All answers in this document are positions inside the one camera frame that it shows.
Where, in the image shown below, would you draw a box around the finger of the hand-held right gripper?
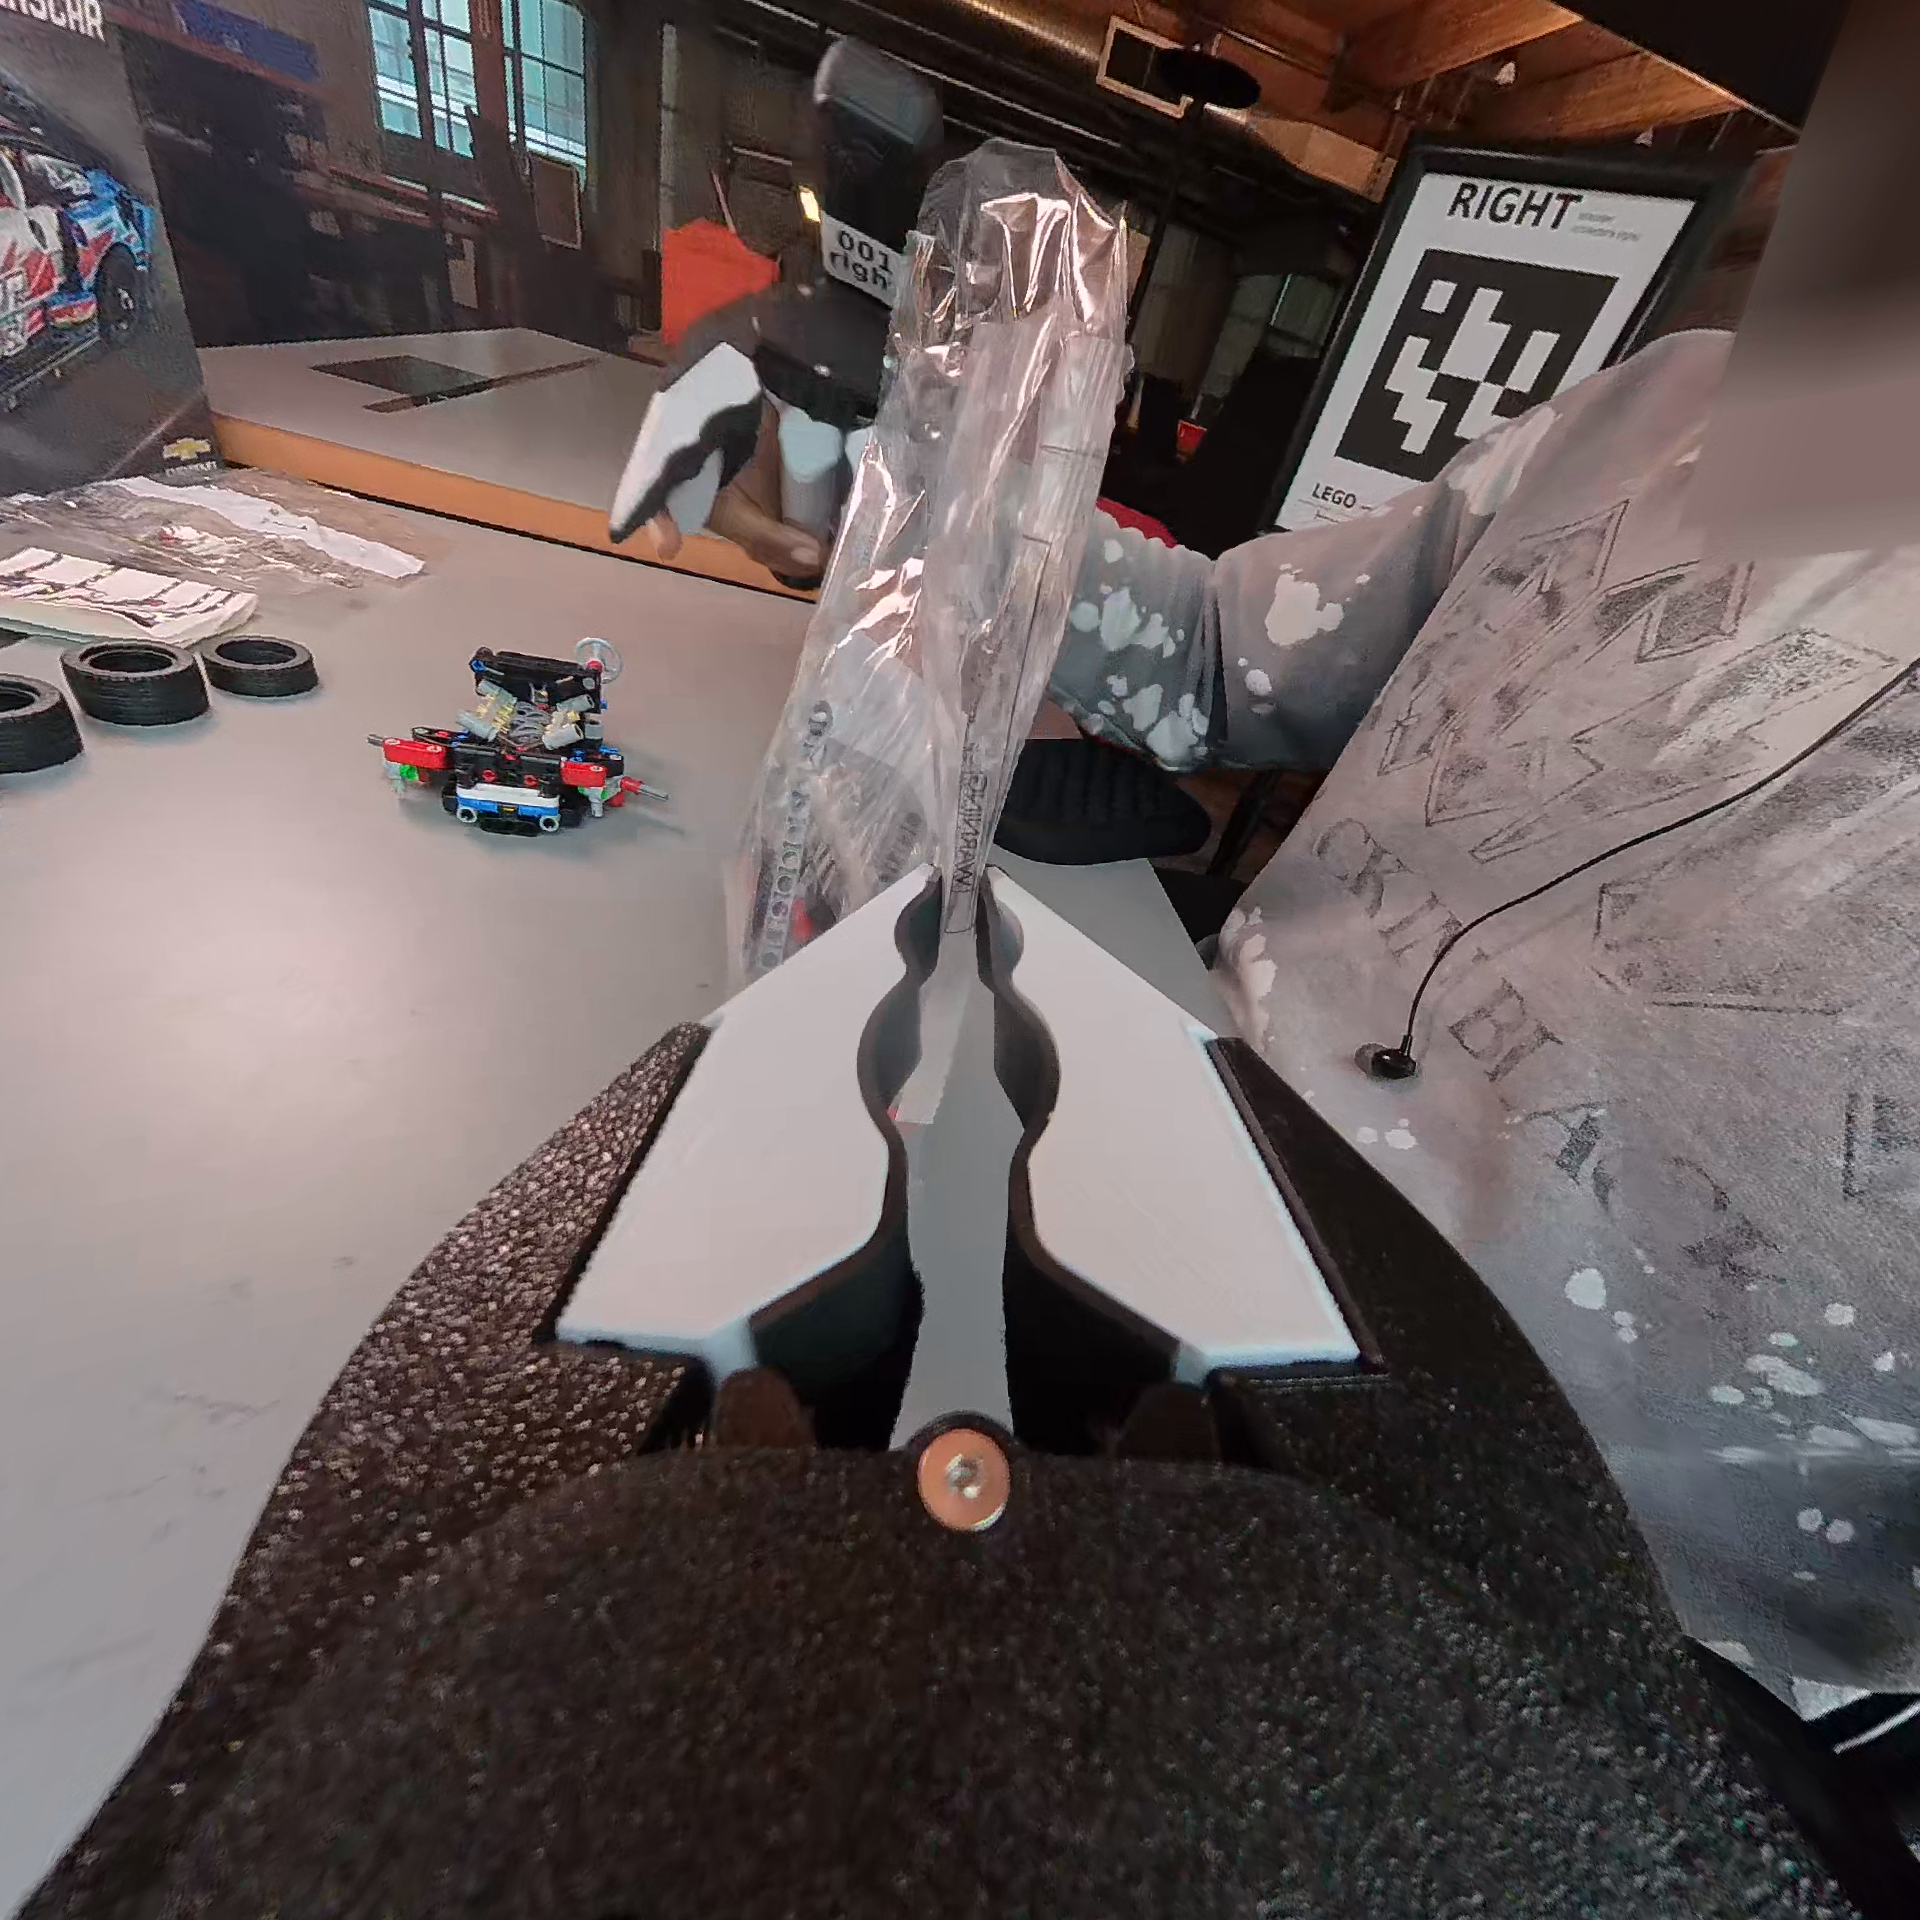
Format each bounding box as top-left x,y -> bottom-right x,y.
605,340 -> 771,552

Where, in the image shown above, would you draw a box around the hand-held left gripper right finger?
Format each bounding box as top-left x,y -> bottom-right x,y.
979,867 -> 1362,1432

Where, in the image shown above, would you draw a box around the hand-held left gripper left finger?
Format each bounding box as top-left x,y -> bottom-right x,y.
551,864 -> 928,1432

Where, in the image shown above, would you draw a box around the large clear plastic bag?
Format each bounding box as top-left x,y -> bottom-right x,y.
725,140 -> 1135,1129

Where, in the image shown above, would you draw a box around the grey desk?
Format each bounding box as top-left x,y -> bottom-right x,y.
0,491 -> 1251,1864

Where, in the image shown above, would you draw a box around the person's right hand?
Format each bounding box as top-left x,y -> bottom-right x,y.
704,403 -> 842,590

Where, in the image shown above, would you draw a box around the wood-edged white table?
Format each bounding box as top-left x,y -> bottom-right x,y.
199,327 -> 823,607

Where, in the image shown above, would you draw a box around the toy car chassis assembly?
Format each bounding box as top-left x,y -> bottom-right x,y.
367,633 -> 671,836

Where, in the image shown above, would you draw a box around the black wrist rest pad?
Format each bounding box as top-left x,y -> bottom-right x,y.
994,731 -> 1211,867

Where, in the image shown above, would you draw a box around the crumpled empty clear bags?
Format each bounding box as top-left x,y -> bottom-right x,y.
0,470 -> 432,590

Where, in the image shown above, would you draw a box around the black toy tyre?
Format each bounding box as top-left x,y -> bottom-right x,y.
59,640 -> 212,730
199,633 -> 320,700
0,674 -> 87,777

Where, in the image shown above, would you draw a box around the sticker sheet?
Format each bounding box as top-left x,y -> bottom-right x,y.
0,544 -> 263,649

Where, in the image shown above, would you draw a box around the toy car box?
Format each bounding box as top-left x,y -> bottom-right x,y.
0,0 -> 221,502

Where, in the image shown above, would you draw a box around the black framed marker sign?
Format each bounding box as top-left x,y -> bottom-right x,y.
1270,140 -> 1743,538

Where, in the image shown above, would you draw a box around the black earphone cable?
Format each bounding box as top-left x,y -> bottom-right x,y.
1352,657 -> 1920,1086

